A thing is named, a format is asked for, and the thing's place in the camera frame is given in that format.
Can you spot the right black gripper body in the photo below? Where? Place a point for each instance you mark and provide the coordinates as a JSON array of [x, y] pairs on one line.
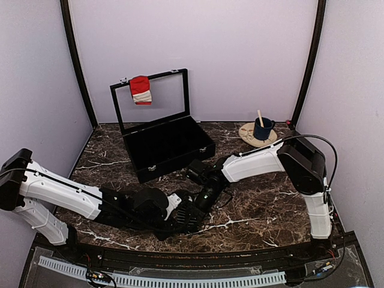
[[212, 195]]

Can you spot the wooden stick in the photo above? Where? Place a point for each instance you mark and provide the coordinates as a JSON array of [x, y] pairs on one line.
[[260, 118]]

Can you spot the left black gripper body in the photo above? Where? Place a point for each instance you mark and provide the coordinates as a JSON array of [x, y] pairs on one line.
[[141, 222]]

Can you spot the black display case box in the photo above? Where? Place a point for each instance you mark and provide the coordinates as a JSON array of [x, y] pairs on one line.
[[162, 137]]

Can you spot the red and beige sock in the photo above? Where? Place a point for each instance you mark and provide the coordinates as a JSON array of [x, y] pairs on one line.
[[140, 90]]

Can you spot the black white striped sock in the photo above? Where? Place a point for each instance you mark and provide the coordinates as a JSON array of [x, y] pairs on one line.
[[189, 219]]

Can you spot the left black frame post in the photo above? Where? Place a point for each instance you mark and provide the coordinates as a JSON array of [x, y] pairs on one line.
[[71, 41]]

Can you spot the black front rail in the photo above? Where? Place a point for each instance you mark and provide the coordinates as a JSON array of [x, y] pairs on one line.
[[117, 259]]

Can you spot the white slotted cable duct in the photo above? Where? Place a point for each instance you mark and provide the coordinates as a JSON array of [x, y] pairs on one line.
[[162, 279]]

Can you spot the dark blue mug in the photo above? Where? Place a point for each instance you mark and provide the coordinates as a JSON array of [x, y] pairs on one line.
[[262, 132]]

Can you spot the right black frame post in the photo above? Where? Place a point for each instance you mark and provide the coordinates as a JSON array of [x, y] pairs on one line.
[[315, 41]]

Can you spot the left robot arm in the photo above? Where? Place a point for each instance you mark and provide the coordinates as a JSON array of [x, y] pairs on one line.
[[26, 186]]

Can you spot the black frame post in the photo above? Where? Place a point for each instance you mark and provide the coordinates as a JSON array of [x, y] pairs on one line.
[[71, 41], [315, 41]]

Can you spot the small green circuit board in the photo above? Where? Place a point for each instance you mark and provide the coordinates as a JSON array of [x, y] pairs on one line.
[[97, 277]]

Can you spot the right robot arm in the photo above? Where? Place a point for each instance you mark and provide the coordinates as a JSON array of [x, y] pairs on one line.
[[296, 156]]

